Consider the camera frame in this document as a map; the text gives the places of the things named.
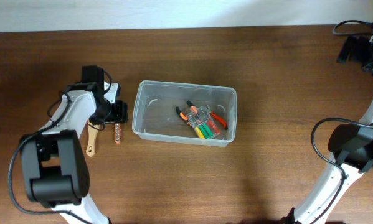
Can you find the clear case coloured screwdrivers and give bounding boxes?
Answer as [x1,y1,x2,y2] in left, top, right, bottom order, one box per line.
[186,106,220,139]

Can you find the red handled cutting pliers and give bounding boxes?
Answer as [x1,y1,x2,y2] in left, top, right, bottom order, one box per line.
[205,105,228,130]

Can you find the orange scraper wooden handle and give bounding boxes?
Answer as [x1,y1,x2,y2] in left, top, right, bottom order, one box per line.
[86,121,100,157]

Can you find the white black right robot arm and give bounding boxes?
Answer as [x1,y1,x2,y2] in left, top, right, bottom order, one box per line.
[280,21,373,223]

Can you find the black orange long-nose pliers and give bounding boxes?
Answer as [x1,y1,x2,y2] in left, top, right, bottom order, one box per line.
[175,100,198,126]

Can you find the clear plastic container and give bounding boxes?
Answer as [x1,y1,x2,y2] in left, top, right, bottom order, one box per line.
[132,80,237,147]

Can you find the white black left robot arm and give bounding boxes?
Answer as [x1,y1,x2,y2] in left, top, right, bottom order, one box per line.
[13,65,128,223]

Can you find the red socket rail with sockets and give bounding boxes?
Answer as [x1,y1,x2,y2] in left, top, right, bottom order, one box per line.
[114,123,121,144]

